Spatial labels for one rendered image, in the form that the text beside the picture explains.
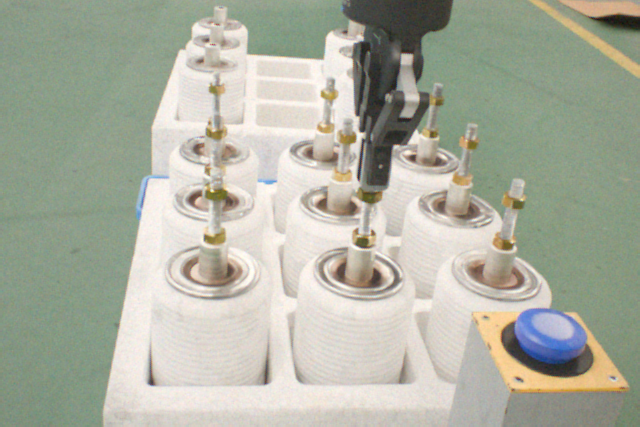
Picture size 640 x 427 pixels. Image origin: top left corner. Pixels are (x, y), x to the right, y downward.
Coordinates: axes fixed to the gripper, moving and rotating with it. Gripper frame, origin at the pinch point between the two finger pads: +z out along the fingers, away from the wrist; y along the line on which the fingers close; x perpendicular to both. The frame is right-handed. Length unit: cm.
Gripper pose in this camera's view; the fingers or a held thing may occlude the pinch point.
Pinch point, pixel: (374, 162)
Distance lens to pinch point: 55.4
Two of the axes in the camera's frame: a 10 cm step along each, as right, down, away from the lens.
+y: 1.8, 4.5, -8.8
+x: 9.8, 0.1, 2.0
